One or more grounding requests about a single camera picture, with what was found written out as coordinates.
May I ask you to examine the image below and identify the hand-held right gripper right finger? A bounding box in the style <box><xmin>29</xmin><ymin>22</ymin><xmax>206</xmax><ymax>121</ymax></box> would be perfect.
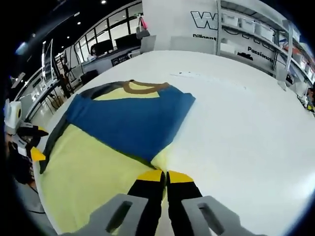
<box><xmin>166</xmin><ymin>171</ymin><xmax>268</xmax><ymax>236</ymax></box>

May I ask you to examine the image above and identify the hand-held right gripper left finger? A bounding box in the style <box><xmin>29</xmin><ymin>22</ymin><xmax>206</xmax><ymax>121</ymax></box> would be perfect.
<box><xmin>61</xmin><ymin>169</ymin><xmax>166</xmax><ymax>236</ymax></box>

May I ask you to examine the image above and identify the yellow blue grey garment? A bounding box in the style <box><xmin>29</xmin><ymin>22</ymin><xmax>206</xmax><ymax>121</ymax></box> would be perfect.
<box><xmin>39</xmin><ymin>80</ymin><xmax>197</xmax><ymax>236</ymax></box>

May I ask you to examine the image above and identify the person's black clothing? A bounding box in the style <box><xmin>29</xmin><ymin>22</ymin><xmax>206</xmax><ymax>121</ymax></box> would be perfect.
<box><xmin>7</xmin><ymin>142</ymin><xmax>35</xmax><ymax>184</ymax></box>

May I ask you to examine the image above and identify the black computer tower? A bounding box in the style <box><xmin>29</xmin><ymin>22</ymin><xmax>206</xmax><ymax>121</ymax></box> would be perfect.
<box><xmin>80</xmin><ymin>70</ymin><xmax>99</xmax><ymax>84</ymax></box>

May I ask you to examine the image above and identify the grey office desk counter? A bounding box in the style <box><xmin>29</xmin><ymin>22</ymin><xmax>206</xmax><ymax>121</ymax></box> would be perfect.
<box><xmin>81</xmin><ymin>48</ymin><xmax>141</xmax><ymax>74</ymax></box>

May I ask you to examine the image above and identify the black computer monitor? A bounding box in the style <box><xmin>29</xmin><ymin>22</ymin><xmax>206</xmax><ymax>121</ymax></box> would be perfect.
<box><xmin>91</xmin><ymin>40</ymin><xmax>112</xmax><ymax>56</ymax></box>
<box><xmin>115</xmin><ymin>34</ymin><xmax>137</xmax><ymax>49</ymax></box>

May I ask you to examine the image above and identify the white table power strip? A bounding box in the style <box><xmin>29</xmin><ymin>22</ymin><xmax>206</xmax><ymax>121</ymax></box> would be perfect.
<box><xmin>169</xmin><ymin>70</ymin><xmax>247</xmax><ymax>89</ymax></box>

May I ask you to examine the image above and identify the white office chair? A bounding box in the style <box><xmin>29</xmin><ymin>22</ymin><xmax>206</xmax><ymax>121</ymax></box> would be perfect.
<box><xmin>127</xmin><ymin>35</ymin><xmax>157</xmax><ymax>59</ymax></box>

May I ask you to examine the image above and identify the grey pink hanging bag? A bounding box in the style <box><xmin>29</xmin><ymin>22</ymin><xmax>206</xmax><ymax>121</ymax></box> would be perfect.
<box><xmin>136</xmin><ymin>16</ymin><xmax>150</xmax><ymax>39</ymax></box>

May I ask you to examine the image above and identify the grey metal storage shelf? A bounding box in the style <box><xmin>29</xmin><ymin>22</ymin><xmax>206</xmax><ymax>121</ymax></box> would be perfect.
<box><xmin>216</xmin><ymin>0</ymin><xmax>296</xmax><ymax>82</ymax></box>
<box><xmin>283</xmin><ymin>19</ymin><xmax>315</xmax><ymax>84</ymax></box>

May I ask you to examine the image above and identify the white storage bin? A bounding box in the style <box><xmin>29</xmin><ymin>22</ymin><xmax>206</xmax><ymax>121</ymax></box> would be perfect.
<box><xmin>240</xmin><ymin>18</ymin><xmax>256</xmax><ymax>32</ymax></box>
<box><xmin>255</xmin><ymin>23</ymin><xmax>275</xmax><ymax>41</ymax></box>
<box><xmin>222</xmin><ymin>14</ymin><xmax>239</xmax><ymax>27</ymax></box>

